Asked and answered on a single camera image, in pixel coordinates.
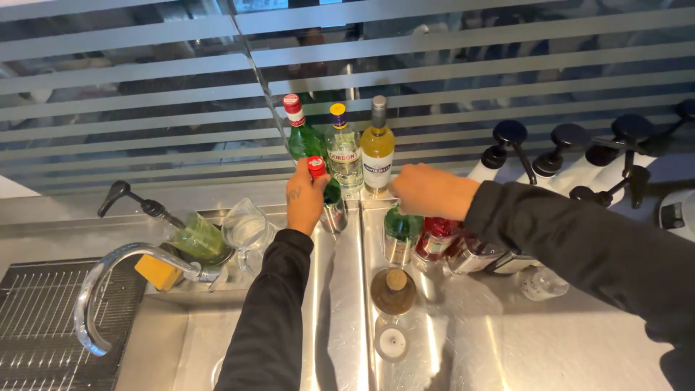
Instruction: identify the person's right hand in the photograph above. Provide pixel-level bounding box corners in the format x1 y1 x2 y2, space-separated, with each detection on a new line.
388 163 481 220

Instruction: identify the person's left hand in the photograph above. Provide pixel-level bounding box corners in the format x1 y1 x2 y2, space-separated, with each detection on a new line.
286 159 332 237

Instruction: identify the green bottle with red cap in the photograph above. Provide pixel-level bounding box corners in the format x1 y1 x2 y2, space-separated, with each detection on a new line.
307 156 349 235

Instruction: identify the green bottle with silver label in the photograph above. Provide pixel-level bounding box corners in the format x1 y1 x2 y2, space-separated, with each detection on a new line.
383 206 425 268

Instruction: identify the green bottle red white cap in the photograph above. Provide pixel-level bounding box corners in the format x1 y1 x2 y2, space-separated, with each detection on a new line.
282 94 328 165

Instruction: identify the yellow wine bottle grey cap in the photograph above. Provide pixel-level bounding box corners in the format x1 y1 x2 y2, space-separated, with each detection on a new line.
360 96 396 195

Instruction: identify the clear bottle with yellow cap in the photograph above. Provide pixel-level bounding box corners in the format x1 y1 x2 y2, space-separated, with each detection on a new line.
324 103 365 195

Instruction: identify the red liquor bottle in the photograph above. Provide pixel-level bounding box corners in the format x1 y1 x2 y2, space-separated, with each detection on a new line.
415 216 463 262

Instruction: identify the clear glass pitcher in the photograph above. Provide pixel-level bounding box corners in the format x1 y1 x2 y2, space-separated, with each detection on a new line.
221 198 270 273

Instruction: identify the dark liquor bottle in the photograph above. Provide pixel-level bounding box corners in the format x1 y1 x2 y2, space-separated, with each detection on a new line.
445 234 507 276

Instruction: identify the brown bottle with cork stopper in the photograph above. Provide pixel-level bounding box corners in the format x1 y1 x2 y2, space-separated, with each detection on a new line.
370 267 418 316

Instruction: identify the green soap dispenser black pump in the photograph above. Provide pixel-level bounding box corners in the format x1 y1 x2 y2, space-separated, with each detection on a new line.
97 180 229 261

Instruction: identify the dark bottle with black cap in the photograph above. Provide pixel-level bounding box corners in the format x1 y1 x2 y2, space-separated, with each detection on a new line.
485 251 544 276

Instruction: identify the clear bottle with white cap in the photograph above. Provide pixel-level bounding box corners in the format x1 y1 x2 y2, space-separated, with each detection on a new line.
374 324 411 364

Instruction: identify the small clear glass bottle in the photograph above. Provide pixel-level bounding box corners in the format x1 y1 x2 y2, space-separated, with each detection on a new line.
521 266 570 302

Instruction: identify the yellow sponge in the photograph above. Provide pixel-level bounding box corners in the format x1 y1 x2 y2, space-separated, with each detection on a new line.
134 253 184 292

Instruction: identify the stainless steel sink basin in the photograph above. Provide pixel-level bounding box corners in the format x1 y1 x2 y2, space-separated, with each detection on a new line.
115 282 327 391

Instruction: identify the chrome curved faucet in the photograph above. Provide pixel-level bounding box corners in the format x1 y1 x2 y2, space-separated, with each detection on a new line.
73 242 230 358

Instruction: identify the white appliance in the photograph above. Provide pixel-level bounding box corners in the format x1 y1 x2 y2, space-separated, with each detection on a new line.
658 189 695 243

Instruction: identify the metal drain grate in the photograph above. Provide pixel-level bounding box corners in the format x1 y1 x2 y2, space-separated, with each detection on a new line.
0 257 148 391

